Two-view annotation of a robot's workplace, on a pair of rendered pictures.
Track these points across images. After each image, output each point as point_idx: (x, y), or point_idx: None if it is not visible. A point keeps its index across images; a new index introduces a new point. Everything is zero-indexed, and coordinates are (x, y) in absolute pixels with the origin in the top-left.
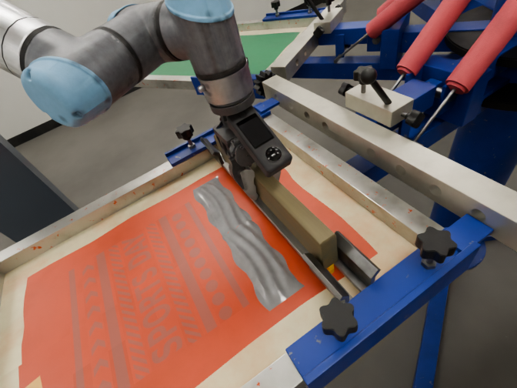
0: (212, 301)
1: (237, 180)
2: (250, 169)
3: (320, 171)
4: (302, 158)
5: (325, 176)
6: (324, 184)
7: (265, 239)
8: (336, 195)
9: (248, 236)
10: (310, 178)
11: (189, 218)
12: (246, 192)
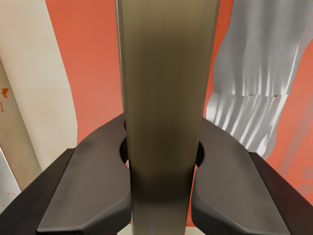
0: None
1: (299, 200)
2: (212, 213)
3: (7, 98)
4: (30, 154)
5: (6, 79)
6: (18, 62)
7: (227, 19)
8: (3, 8)
9: (254, 54)
10: (41, 100)
11: (290, 175)
12: (234, 137)
